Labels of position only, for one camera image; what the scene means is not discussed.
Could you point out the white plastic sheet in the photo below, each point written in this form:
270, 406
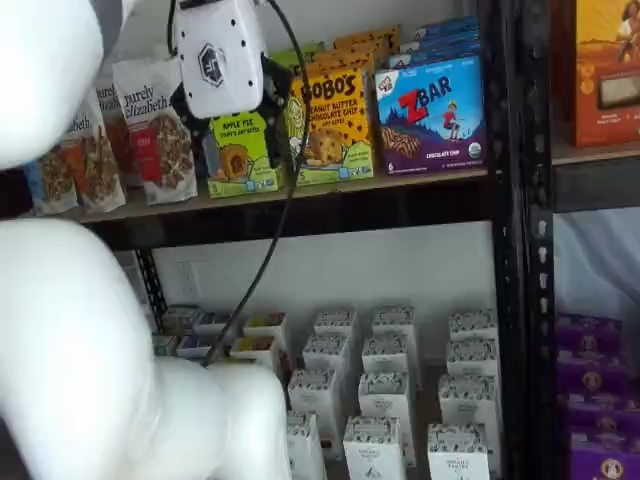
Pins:
595, 260

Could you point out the yellow Bobo's peanut butter box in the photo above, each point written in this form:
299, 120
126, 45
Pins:
345, 67
370, 35
350, 48
330, 130

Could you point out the orange label granola bag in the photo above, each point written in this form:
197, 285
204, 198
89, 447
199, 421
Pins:
116, 135
97, 170

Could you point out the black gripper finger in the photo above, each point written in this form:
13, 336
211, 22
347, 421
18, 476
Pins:
276, 90
192, 125

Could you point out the blue purely elizabeth box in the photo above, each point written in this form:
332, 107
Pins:
212, 320
195, 345

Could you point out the white organic pantry box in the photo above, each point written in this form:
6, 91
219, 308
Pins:
390, 355
472, 325
372, 450
312, 400
307, 445
457, 455
395, 322
335, 325
325, 355
467, 400
382, 400
472, 357

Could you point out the orange snack box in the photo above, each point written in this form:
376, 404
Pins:
610, 75

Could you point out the blue Zbar snack box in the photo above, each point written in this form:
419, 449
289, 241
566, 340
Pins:
435, 56
445, 42
430, 115
450, 26

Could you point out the yellow purely elizabeth box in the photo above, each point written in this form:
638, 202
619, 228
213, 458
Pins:
252, 350
265, 325

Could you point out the red label granola bag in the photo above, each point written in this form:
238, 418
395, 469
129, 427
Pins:
160, 145

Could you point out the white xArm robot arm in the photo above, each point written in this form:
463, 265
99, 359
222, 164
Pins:
75, 350

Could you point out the green purely elizabeth box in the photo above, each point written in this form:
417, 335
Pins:
165, 345
180, 317

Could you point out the black metal shelving rack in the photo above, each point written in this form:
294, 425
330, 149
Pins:
542, 300
505, 250

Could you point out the wooden shelf board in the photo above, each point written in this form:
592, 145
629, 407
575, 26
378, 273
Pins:
595, 155
350, 182

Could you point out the purple snack box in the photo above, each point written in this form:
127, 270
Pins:
590, 332
600, 417
605, 460
592, 372

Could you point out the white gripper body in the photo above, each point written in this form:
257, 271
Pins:
220, 60

